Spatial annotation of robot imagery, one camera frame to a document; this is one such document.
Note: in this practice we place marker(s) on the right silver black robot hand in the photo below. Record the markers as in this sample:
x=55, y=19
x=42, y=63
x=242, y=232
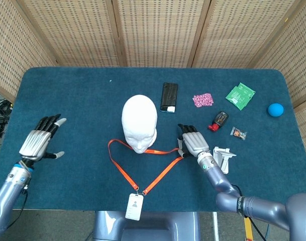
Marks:
x=194, y=143

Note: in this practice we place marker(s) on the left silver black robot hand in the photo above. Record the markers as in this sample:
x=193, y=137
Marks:
x=34, y=144

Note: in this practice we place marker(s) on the white badge card holder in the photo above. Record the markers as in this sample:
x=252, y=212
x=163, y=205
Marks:
x=134, y=208

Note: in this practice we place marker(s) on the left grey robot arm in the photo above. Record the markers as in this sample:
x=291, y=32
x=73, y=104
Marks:
x=7, y=195

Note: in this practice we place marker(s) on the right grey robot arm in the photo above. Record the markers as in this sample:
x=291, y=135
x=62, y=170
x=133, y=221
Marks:
x=263, y=207

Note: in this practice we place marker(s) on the white mannequin head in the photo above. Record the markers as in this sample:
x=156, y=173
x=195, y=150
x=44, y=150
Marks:
x=139, y=118

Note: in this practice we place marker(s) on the white folding phone stand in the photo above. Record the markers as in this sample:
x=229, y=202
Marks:
x=224, y=163

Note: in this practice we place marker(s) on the black pouch with red cap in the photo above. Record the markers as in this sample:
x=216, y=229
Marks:
x=221, y=118

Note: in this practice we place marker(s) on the pink patterned packet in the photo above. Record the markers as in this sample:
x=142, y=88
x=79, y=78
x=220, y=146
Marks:
x=203, y=100

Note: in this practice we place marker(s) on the small dark candy wrapper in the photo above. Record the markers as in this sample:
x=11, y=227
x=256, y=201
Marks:
x=238, y=133

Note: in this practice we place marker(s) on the teal carpet table cover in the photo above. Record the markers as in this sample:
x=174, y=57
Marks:
x=80, y=125

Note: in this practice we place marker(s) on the black phone case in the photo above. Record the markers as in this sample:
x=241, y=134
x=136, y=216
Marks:
x=169, y=96

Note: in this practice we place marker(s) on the green foil packet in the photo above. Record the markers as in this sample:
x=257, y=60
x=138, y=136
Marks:
x=239, y=96

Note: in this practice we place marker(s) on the blue ball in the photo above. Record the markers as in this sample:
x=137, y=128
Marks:
x=276, y=110

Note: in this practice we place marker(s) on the grey robot torso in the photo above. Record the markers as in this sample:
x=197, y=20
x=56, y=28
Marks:
x=147, y=226

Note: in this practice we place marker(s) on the woven wicker folding screen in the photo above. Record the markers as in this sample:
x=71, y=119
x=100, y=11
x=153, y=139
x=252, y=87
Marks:
x=155, y=30

